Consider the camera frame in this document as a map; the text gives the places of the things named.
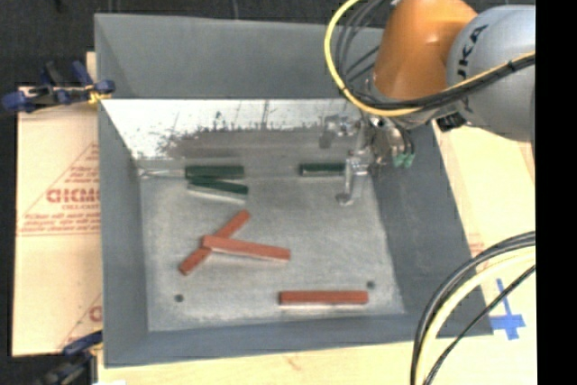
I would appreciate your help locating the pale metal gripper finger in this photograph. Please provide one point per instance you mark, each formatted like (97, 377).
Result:
(336, 130)
(354, 180)

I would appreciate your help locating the dark green flat block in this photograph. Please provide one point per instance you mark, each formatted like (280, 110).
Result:
(321, 169)
(218, 188)
(214, 171)

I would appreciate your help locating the red-brown flat block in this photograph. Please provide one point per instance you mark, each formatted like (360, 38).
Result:
(234, 223)
(322, 297)
(248, 249)

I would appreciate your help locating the grey metal bin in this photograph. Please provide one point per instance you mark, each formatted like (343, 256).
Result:
(270, 284)

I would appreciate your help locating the brown cardboard board red print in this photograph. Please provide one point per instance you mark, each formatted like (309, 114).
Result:
(54, 275)

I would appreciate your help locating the black cylinder on white bracket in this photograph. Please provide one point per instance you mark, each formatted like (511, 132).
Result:
(448, 121)

